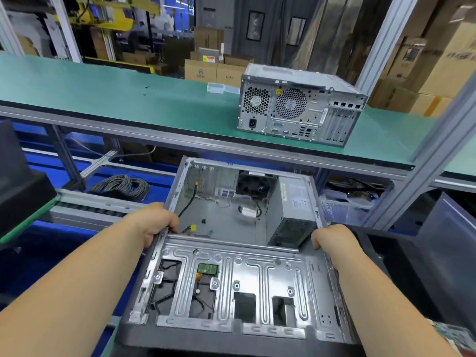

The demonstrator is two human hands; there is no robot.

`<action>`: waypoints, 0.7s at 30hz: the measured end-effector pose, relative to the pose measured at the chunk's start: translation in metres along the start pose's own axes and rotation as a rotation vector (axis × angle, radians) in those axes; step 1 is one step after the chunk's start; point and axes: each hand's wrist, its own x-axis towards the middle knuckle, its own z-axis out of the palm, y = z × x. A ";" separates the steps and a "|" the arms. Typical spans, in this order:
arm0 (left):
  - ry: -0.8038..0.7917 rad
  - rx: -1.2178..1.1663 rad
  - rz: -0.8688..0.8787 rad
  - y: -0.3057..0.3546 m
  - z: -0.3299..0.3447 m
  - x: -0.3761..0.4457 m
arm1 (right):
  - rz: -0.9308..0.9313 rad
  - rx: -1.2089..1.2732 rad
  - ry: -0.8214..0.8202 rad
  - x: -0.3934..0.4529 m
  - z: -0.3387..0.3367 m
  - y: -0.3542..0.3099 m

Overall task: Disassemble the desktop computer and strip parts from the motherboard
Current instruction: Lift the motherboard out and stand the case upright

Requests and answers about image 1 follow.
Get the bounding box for person's left hand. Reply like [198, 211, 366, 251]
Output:
[128, 202, 181, 248]

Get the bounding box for person's right hand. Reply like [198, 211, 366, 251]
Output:
[310, 224, 367, 272]

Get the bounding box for grey computer case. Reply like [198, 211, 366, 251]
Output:
[112, 156, 391, 357]

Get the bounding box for grey side panel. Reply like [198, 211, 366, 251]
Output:
[413, 191, 476, 332]

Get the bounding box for green motherboard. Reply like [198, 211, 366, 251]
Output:
[425, 319, 476, 357]

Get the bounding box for person's right forearm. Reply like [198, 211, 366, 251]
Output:
[331, 249, 462, 357]

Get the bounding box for person's left forearm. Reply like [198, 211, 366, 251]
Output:
[0, 212, 153, 357]

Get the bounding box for silver backed desktop computer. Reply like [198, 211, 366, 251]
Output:
[237, 63, 369, 148]

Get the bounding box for white plastic bags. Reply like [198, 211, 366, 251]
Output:
[320, 191, 384, 226]

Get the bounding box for silver power supply unit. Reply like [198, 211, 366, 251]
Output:
[265, 175, 321, 250]

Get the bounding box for black foam tray with boards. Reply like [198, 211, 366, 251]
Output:
[0, 119, 60, 246]

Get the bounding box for green upper shelf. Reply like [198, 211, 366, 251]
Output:
[0, 52, 476, 194]

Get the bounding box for small clear plastic box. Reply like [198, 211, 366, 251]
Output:
[206, 82, 240, 95]

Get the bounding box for brown cardboard box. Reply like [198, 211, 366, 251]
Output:
[183, 27, 254, 88]

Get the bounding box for stack of cardboard boxes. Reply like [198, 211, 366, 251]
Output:
[368, 0, 476, 118]

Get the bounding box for yellow machine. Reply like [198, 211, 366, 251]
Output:
[70, 0, 161, 30]

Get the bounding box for grey coiled cable bundle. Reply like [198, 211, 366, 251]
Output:
[89, 175, 153, 201]

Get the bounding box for grey roller conveyor rail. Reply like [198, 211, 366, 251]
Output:
[48, 189, 146, 234]

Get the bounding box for dark metal frame leg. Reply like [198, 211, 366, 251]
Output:
[46, 126, 86, 192]

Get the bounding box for aluminium frame post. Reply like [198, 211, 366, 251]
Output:
[362, 70, 476, 231]
[356, 0, 421, 97]

